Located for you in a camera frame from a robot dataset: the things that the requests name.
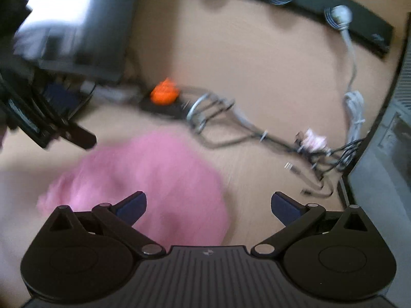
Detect black computer monitor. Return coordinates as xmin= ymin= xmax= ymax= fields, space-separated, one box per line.
xmin=13 ymin=0 xmax=143 ymax=83

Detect orange round object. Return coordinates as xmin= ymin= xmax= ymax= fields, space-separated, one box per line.
xmin=150 ymin=78 xmax=180 ymax=105

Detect pink garment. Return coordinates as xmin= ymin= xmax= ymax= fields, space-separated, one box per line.
xmin=37 ymin=131 xmax=232 ymax=246

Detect grey cable bundle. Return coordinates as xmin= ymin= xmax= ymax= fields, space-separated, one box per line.
xmin=185 ymin=92 xmax=303 ymax=151

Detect grey computer case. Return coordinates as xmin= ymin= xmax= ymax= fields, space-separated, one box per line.
xmin=340 ymin=43 xmax=411 ymax=308

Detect white cable with round plug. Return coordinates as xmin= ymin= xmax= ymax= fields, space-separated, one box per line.
xmin=324 ymin=5 xmax=367 ymax=142

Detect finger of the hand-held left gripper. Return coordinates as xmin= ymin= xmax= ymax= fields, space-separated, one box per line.
xmin=53 ymin=120 xmax=97 ymax=150
xmin=41 ymin=82 xmax=96 ymax=120

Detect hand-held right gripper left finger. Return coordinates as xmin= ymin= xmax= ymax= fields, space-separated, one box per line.
xmin=48 ymin=190 xmax=165 ymax=256

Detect small pink object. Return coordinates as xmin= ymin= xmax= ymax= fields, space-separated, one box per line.
xmin=297 ymin=128 xmax=327 ymax=152

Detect black cables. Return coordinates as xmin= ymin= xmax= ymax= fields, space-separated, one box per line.
xmin=295 ymin=138 xmax=364 ymax=197

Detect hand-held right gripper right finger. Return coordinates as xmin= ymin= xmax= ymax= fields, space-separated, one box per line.
xmin=250 ymin=191 xmax=370 ymax=257

